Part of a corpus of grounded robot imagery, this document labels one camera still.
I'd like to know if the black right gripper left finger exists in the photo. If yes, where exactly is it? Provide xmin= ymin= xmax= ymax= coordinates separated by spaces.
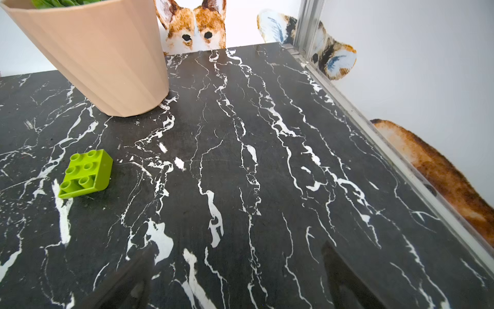
xmin=75 ymin=247 xmax=154 ymax=308

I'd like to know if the aluminium frame post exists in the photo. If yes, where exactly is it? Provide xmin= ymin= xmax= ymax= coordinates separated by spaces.
xmin=293 ymin=0 xmax=326 ymax=60

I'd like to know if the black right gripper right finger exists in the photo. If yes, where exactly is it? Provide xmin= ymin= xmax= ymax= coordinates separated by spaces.
xmin=322 ymin=242 xmax=386 ymax=308

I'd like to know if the lime lego brick 2x3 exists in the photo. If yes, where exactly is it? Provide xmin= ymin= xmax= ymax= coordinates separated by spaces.
xmin=58 ymin=149 xmax=113 ymax=199

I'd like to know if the large beige plant pot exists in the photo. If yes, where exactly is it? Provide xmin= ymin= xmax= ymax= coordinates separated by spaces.
xmin=1 ymin=1 xmax=169 ymax=117

